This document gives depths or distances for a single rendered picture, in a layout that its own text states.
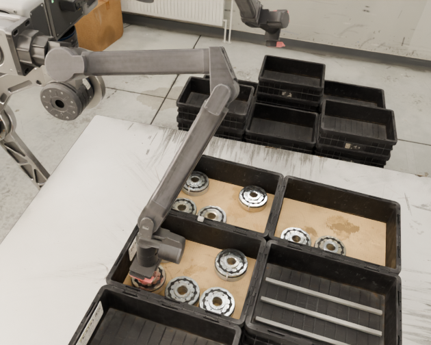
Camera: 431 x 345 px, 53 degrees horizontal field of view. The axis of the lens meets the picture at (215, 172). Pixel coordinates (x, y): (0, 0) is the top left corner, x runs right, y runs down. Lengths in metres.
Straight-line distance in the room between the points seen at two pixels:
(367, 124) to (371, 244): 1.22
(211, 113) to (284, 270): 0.64
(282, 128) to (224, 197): 1.17
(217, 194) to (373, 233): 0.56
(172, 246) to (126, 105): 2.42
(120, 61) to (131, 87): 2.61
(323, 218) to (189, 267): 0.51
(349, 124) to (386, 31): 1.82
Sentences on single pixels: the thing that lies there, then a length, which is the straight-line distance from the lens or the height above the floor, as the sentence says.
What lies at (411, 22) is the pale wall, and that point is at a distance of 4.30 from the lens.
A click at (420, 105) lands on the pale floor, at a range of 3.98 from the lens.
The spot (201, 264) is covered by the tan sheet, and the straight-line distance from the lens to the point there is 1.39.
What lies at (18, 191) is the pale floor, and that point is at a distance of 2.91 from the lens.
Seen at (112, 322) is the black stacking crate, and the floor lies 0.83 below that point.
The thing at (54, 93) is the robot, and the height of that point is 1.17.
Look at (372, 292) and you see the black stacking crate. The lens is 1.45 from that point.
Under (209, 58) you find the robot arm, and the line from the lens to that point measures 0.98.
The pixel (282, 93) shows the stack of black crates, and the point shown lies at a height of 0.51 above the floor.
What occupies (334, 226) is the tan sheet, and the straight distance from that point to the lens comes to 1.57.
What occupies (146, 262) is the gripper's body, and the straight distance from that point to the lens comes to 1.20.
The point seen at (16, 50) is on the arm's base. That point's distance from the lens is 1.15.
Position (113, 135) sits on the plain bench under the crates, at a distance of 2.05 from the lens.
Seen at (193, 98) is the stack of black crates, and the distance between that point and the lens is 2.64.
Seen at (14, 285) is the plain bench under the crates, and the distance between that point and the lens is 1.60.
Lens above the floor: 1.98
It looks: 44 degrees down
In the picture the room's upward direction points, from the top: 4 degrees clockwise
